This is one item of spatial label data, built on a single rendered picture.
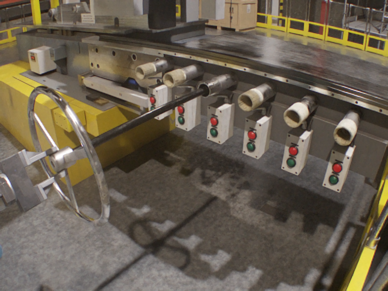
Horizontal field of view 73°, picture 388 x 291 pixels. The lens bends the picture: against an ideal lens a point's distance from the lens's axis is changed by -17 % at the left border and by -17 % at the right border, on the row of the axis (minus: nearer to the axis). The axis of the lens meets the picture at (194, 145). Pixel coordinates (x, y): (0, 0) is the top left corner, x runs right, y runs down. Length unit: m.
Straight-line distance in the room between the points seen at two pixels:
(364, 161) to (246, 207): 0.97
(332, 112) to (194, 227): 1.02
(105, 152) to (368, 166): 1.72
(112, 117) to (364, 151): 1.28
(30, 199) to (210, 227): 1.21
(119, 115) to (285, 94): 0.97
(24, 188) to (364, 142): 1.03
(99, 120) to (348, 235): 1.55
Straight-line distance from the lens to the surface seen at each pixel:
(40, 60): 2.56
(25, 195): 0.74
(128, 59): 1.71
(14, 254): 1.85
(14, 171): 0.74
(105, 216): 0.71
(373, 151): 1.11
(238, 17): 7.22
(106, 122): 1.73
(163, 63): 1.40
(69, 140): 2.01
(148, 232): 1.74
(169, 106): 0.98
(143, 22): 1.71
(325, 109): 1.13
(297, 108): 0.97
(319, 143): 1.15
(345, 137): 0.98
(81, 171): 2.16
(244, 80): 1.24
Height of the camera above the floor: 1.26
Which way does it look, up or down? 31 degrees down
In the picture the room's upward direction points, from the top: straight up
